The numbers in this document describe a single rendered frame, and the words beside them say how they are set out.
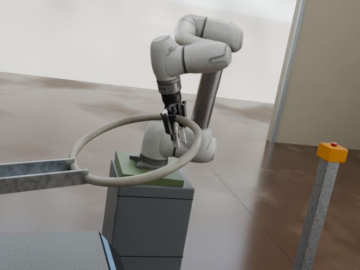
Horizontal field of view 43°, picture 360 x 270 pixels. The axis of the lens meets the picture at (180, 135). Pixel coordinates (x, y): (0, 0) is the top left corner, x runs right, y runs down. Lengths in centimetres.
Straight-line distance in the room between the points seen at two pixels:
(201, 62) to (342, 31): 590
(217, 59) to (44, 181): 71
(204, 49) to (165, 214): 107
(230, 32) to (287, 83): 499
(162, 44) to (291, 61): 545
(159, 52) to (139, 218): 104
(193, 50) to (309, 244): 163
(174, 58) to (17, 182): 68
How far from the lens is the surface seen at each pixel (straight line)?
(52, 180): 147
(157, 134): 235
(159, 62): 164
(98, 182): 146
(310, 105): 737
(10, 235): 172
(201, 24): 216
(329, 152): 266
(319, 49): 726
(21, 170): 154
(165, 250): 250
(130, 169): 237
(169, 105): 172
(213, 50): 161
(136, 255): 248
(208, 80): 223
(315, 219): 282
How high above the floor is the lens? 165
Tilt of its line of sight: 14 degrees down
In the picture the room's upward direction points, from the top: 9 degrees clockwise
